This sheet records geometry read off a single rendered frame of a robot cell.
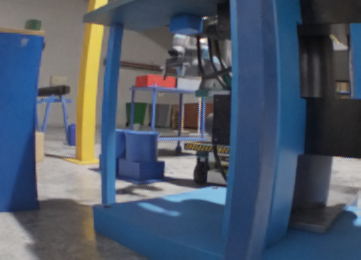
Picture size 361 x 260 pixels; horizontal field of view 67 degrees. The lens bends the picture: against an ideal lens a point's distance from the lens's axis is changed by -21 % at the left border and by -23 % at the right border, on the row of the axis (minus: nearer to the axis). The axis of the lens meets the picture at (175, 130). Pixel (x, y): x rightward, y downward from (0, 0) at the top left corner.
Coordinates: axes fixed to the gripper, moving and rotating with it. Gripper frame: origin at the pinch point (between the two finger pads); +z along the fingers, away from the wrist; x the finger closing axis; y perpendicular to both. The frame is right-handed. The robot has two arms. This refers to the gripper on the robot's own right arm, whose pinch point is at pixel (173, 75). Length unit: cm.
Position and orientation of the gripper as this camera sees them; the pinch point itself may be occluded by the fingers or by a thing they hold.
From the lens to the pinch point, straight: 215.6
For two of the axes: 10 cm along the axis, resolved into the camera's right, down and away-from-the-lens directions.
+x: -8.9, 0.6, 4.5
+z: -1.2, 9.2, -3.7
